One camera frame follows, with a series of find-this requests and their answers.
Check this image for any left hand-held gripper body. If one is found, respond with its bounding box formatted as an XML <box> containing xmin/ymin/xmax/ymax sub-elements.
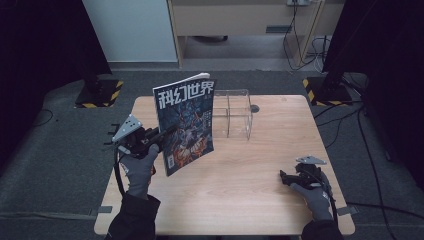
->
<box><xmin>103</xmin><ymin>113</ymin><xmax>165</xmax><ymax>160</ymax></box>

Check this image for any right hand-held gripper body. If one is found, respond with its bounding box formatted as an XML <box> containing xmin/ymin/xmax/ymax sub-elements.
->
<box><xmin>289</xmin><ymin>154</ymin><xmax>330</xmax><ymax>191</ymax></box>

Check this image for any illustrated dark blue magazine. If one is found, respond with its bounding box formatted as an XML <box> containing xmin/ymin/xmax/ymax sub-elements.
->
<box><xmin>152</xmin><ymin>72</ymin><xmax>217</xmax><ymax>177</ymax></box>

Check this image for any clear acrylic organizer box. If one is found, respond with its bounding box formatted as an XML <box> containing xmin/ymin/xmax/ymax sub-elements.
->
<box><xmin>211</xmin><ymin>88</ymin><xmax>253</xmax><ymax>141</ymax></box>

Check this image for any person's right hand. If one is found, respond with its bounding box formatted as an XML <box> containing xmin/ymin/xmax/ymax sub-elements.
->
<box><xmin>289</xmin><ymin>182</ymin><xmax>335</xmax><ymax>222</ymax></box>

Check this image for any person's left hand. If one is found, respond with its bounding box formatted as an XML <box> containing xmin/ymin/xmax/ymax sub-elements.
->
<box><xmin>118</xmin><ymin>143</ymin><xmax>161</xmax><ymax>201</ymax></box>

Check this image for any black stand with striped base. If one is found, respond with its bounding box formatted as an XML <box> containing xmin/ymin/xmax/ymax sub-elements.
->
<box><xmin>301</xmin><ymin>66</ymin><xmax>355</xmax><ymax>108</ymax></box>
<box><xmin>73</xmin><ymin>56</ymin><xmax>125</xmax><ymax>110</ymax></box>

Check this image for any white panel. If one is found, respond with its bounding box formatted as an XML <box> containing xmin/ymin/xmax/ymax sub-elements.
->
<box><xmin>81</xmin><ymin>0</ymin><xmax>179</xmax><ymax>64</ymax></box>

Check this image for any black curtain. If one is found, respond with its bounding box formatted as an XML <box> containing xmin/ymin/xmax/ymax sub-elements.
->
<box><xmin>0</xmin><ymin>0</ymin><xmax>113</xmax><ymax>168</ymax></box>
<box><xmin>322</xmin><ymin>0</ymin><xmax>424</xmax><ymax>193</ymax></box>

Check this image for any light wooden cabinet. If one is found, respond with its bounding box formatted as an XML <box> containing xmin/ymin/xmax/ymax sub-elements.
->
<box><xmin>166</xmin><ymin>0</ymin><xmax>346</xmax><ymax>70</ymax></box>

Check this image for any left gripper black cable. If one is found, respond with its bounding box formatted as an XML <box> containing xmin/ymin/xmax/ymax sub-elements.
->
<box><xmin>113</xmin><ymin>148</ymin><xmax>127</xmax><ymax>197</ymax></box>

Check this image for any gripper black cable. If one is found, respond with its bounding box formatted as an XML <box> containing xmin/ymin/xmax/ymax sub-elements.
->
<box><xmin>113</xmin><ymin>148</ymin><xmax>127</xmax><ymax>197</ymax></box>
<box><xmin>309</xmin><ymin>168</ymin><xmax>339</xmax><ymax>228</ymax></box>

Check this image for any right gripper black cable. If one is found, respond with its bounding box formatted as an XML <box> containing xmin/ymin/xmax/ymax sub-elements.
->
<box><xmin>309</xmin><ymin>168</ymin><xmax>339</xmax><ymax>228</ymax></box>

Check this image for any black floor cable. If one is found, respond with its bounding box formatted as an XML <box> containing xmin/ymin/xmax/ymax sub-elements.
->
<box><xmin>313</xmin><ymin>74</ymin><xmax>424</xmax><ymax>240</ymax></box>

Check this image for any black hanging cable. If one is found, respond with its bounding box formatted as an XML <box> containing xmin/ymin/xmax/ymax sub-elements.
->
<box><xmin>282</xmin><ymin>0</ymin><xmax>331</xmax><ymax>73</ymax></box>

